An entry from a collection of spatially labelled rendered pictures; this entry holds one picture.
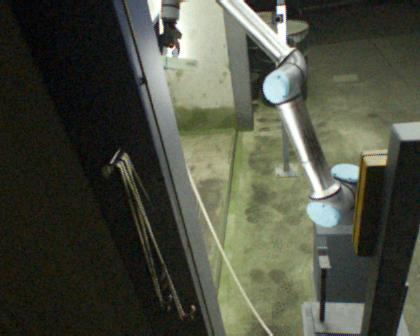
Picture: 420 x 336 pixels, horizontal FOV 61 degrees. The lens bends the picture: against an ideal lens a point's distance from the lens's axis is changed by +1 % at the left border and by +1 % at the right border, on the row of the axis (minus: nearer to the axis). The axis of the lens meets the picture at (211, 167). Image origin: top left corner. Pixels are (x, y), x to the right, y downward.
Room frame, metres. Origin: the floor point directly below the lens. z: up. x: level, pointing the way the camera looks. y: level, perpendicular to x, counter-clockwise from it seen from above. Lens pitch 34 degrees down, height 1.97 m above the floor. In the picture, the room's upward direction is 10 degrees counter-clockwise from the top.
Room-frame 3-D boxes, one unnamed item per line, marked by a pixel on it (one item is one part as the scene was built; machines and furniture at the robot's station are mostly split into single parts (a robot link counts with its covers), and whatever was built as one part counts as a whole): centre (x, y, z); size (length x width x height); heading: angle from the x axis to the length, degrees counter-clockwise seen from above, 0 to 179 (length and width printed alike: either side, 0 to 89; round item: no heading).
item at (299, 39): (4.09, -1.07, 0.44); 0.59 x 0.58 x 0.89; 1
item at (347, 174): (1.31, -0.63, 0.83); 0.17 x 0.15 x 0.18; 134
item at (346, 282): (1.32, -0.64, 0.32); 0.31 x 0.31 x 0.64; 77
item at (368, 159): (0.53, -0.35, 1.42); 0.12 x 0.06 x 0.26; 77
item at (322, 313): (0.64, -0.37, 0.95); 0.26 x 0.15 x 0.32; 77
